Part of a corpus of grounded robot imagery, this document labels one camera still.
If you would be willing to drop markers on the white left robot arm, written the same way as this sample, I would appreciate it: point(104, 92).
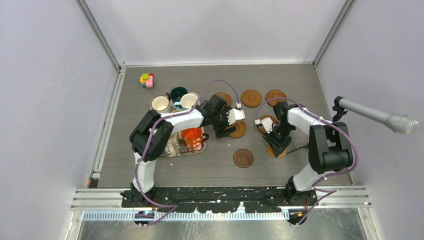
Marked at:
point(150, 138)

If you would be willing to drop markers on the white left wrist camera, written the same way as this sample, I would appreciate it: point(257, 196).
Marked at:
point(235, 115)

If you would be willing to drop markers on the light blue mug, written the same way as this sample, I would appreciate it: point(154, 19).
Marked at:
point(186, 102)

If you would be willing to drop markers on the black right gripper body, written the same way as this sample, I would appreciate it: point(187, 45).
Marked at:
point(279, 137)

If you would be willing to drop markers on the colourful block puzzle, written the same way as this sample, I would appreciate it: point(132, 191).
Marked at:
point(147, 80)

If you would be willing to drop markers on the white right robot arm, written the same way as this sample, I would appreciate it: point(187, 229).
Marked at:
point(319, 167)

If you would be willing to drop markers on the grey microphone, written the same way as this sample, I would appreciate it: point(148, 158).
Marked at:
point(402, 124)

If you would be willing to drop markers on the ringed wooden coaster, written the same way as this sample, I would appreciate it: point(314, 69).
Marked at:
point(240, 129)
point(251, 98)
point(225, 96)
point(273, 118)
point(272, 96)

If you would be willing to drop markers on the dark green mug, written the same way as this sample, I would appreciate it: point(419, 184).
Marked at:
point(177, 93)

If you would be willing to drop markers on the metal tray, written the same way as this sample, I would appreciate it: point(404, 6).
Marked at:
point(175, 145)

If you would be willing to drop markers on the orange translucent cup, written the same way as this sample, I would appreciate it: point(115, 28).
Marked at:
point(194, 138)

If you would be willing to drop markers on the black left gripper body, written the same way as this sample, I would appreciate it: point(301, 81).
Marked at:
point(220, 121)

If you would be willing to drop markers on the light wooden coaster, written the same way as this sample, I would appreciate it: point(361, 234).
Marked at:
point(272, 152)

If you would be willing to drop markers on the dark walnut coaster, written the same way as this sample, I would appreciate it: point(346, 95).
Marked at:
point(243, 158)

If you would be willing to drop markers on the white mug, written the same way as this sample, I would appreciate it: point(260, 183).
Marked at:
point(161, 104)

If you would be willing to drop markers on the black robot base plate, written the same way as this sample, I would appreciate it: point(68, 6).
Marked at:
point(254, 199)

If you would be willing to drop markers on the black microphone tripod stand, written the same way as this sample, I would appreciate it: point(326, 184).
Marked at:
point(298, 149)

